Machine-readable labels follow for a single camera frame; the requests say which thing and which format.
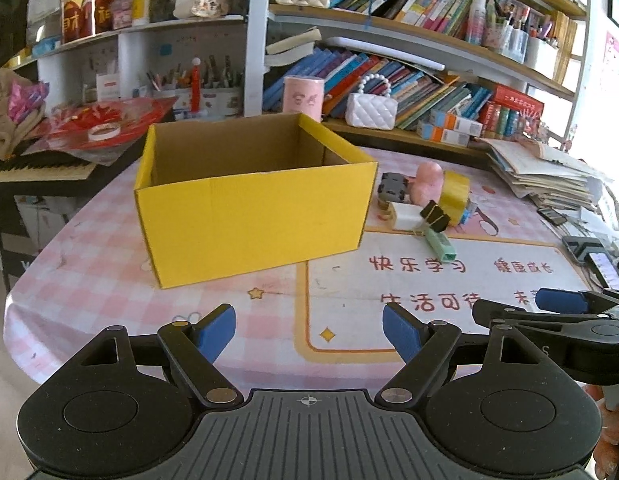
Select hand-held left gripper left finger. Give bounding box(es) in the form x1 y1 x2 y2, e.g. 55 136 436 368
78 304 242 409

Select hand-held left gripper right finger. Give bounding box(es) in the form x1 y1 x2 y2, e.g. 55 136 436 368
375 304 540 409

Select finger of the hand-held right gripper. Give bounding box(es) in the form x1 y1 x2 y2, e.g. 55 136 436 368
535 287 619 315
472 299 619 334

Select yellow cardboard box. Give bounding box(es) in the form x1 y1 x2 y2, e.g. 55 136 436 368
134 112 379 290

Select person's right hand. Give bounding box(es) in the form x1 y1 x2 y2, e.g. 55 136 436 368
589 385 619 480

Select smartphone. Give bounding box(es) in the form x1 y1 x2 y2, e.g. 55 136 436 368
587 251 619 291

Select black phone stand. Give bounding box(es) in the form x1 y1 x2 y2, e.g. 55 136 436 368
562 235 607 266

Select printed desk mat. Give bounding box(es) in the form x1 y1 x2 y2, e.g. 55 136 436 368
295 225 607 367

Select flat black device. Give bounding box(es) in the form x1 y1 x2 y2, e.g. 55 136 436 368
537 206 570 226

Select black binder clip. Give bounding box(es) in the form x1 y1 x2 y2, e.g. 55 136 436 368
419 200 451 233

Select stack of papers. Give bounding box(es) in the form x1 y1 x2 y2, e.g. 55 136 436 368
482 137 610 211

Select pink checked tablecloth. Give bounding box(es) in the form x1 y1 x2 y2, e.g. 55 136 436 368
4 147 619 396

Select yellow tape roll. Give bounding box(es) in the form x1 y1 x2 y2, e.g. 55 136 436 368
437 170 471 226

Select grey black toy car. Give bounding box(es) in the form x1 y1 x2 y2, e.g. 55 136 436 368
377 172 410 203

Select pink plush toy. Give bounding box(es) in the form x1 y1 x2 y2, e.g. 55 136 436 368
412 162 446 206

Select red boxed book set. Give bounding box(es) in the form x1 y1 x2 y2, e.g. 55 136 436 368
479 85 545 141

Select orange and white carton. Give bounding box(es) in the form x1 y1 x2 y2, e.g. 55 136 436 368
417 122 473 147
429 110 485 136

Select white quilted pearl handbag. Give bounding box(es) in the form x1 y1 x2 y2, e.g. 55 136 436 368
345 74 397 131

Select white tape roll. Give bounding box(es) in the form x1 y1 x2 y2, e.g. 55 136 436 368
88 122 121 142

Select row of white pen holders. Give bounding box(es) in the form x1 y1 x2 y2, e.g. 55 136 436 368
146 57 242 116

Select row of leaning books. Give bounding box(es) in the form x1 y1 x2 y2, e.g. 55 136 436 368
262 47 493 131

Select black piano keyboard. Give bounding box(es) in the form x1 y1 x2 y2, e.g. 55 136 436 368
0 152 105 183

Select red tassel pendant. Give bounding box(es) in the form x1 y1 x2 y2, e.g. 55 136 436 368
189 59 202 111

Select pink cup with stickers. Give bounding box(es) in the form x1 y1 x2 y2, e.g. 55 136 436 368
282 76 324 122

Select pen holders with pens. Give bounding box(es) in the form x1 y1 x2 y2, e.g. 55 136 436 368
484 0 560 76

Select white and red small box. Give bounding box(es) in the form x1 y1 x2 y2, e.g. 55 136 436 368
96 72 121 101

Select grey foam block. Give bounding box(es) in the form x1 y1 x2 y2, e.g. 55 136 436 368
264 45 315 67

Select colourful spray bottle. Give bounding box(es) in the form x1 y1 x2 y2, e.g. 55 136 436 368
464 0 487 45

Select low white shelf unit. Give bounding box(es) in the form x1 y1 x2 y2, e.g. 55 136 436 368
32 15 250 121

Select pink foil wrapper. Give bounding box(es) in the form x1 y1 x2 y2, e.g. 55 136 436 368
9 82 50 123

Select white bookshelf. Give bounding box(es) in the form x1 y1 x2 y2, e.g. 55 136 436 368
244 0 590 161

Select beige foam block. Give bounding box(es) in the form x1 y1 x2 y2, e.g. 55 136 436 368
265 27 321 56

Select beige cloth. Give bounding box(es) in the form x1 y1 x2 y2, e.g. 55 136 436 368
0 70 50 158

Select small pink box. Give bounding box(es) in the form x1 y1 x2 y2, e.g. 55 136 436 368
112 0 135 29

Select red cartoon gift box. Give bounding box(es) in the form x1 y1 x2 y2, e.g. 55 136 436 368
60 0 117 43

